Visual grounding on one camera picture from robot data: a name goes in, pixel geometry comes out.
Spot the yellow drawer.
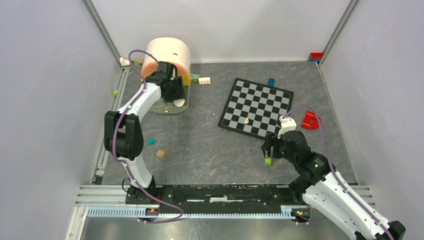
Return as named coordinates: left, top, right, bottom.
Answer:
left=182, top=74, right=191, bottom=86

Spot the grey green bottom drawer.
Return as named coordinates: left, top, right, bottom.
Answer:
left=149, top=86, right=190, bottom=115

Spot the small green cube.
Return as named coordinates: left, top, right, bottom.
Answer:
left=264, top=157, right=272, bottom=165

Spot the black grey chessboard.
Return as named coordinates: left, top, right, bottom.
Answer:
left=217, top=78, right=294, bottom=140

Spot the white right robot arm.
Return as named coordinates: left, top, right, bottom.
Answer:
left=261, top=130, right=406, bottom=240

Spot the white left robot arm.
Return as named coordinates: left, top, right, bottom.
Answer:
left=104, top=61, right=186, bottom=204

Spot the green toy block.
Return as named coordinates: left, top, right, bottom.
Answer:
left=190, top=73, right=202, bottom=83

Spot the red letter D toy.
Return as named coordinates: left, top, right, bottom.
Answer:
left=301, top=110, right=322, bottom=130

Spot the white lego brick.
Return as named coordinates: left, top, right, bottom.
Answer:
left=198, top=77, right=211, bottom=85

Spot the white round drawer organizer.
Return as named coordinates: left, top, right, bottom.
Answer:
left=142, top=37, right=191, bottom=66

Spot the small teal cube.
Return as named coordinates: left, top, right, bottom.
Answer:
left=147, top=137, right=155, bottom=145

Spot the blue lego brick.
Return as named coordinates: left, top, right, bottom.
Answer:
left=267, top=78, right=275, bottom=87

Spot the small wooden cube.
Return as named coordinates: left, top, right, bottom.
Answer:
left=156, top=149, right=166, bottom=159

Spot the red blue bricks corner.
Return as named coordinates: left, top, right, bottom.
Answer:
left=308, top=52, right=324, bottom=63

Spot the black mounting rail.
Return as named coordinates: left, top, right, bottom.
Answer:
left=125, top=184, right=311, bottom=215

